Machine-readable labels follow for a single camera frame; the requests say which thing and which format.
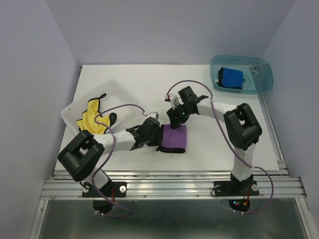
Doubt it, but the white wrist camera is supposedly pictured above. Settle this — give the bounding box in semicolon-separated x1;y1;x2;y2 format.
165;94;179;104
146;112;159;119

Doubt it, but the teal plastic tub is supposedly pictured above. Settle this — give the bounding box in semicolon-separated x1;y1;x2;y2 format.
210;55;274;94

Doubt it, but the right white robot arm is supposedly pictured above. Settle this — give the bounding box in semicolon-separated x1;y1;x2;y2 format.
165;86;262;196

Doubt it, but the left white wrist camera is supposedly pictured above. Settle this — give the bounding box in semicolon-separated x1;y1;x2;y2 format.
146;112;159;119

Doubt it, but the aluminium mounting rail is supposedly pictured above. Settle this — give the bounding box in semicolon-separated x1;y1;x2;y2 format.
40;170;307;200

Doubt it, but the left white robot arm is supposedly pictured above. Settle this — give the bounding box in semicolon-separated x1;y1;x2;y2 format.
57;117;161;196

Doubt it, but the purple cable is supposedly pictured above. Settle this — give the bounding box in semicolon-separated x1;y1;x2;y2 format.
92;103;148;218
164;80;275;216

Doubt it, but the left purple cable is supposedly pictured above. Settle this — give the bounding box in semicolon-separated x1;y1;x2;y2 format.
92;103;148;218

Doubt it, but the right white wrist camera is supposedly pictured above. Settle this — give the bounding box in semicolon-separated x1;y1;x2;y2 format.
165;94;179;104

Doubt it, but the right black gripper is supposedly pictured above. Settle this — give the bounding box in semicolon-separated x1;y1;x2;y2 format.
166;102;190;129

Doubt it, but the white plastic basket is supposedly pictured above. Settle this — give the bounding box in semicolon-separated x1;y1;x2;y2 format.
60;78;141;132

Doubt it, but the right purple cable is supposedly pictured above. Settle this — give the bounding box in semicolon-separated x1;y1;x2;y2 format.
164;80;275;216

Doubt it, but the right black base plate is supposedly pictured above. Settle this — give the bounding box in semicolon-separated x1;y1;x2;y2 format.
211;179;260;198

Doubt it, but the purple and grey towel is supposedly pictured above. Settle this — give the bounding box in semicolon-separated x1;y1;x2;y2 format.
157;124;187;153

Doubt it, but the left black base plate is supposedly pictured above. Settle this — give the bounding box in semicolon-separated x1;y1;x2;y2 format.
80;181;127;199

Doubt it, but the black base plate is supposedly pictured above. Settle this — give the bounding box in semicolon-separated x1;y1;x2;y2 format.
211;179;260;198
80;181;127;199

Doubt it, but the blue and black towel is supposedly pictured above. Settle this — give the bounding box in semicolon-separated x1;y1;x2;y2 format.
217;67;244;90

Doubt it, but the yellow towel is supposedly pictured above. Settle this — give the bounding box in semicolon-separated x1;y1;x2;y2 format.
76;93;117;134

